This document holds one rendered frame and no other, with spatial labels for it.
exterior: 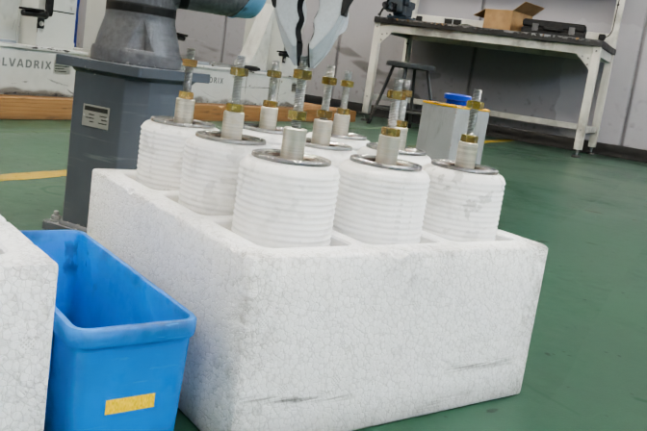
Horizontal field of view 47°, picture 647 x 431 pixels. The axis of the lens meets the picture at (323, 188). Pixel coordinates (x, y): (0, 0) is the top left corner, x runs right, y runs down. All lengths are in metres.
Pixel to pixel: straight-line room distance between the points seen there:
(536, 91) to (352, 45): 1.61
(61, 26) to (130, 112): 1.99
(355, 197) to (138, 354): 0.26
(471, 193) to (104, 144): 0.67
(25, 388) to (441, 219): 0.46
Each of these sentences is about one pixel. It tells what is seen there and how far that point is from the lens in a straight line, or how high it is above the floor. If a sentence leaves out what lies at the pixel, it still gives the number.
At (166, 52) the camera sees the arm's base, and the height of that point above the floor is 0.33.
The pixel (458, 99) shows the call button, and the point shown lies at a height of 0.32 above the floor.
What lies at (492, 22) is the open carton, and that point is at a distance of 5.61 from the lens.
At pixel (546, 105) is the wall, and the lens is 5.97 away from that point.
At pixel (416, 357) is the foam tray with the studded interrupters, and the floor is 0.07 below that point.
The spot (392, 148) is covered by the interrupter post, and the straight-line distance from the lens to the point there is 0.77.
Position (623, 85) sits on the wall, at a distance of 5.89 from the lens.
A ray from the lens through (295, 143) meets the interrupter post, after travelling 0.70.
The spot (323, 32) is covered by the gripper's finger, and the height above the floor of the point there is 0.37.
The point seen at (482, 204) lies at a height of 0.22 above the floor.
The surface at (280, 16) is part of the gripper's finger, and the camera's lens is 0.70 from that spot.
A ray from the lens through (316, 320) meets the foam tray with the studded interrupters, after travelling 0.68.
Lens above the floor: 0.34
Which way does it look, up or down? 9 degrees down
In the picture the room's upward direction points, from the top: 8 degrees clockwise
